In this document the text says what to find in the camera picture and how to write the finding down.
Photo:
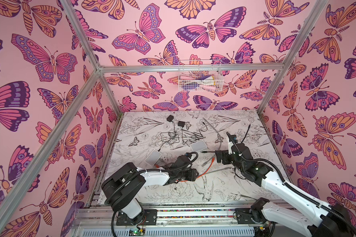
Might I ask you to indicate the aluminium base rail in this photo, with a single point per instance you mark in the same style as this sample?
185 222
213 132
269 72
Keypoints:
101 222

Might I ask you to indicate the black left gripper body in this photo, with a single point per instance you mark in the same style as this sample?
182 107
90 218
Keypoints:
186 175

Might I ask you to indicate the black power adapter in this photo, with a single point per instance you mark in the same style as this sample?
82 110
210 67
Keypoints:
170 118
181 123

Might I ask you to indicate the white network switch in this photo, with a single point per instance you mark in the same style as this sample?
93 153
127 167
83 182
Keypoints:
198 146
153 158

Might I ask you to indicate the black power adapter left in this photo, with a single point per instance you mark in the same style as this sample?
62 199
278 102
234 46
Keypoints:
170 118

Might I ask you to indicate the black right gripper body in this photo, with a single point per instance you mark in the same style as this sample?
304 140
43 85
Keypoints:
222 156

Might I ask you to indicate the black power adapter right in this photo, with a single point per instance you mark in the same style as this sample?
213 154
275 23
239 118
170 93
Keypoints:
181 123

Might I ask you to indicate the grey slotted cable duct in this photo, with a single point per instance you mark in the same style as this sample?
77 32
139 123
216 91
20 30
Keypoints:
200 232

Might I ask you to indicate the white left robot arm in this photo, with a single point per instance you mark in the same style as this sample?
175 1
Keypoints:
122 187

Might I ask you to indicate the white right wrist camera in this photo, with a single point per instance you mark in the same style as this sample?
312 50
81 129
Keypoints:
231 141

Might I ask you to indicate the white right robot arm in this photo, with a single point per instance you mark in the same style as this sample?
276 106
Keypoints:
311 216

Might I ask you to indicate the wire basket on wall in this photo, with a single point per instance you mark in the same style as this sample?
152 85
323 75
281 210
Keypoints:
200 77

